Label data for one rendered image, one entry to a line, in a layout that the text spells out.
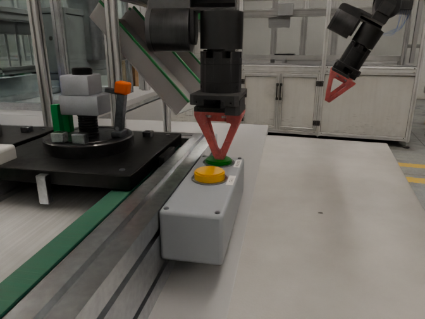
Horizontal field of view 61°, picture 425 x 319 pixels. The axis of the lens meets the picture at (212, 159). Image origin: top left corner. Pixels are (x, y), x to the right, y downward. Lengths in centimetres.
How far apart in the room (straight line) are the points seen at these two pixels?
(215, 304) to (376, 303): 18
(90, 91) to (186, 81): 35
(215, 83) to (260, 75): 411
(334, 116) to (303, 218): 401
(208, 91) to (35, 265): 29
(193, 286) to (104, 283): 17
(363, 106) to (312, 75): 69
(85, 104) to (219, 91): 21
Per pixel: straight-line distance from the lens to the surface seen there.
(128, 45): 81
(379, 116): 463
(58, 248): 38
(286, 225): 59
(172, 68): 90
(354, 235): 59
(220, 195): 43
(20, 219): 53
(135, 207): 41
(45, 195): 53
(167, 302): 43
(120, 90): 57
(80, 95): 59
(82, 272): 32
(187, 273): 47
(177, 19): 50
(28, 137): 73
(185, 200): 41
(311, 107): 458
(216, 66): 49
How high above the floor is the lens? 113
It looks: 17 degrees down
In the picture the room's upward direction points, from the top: straight up
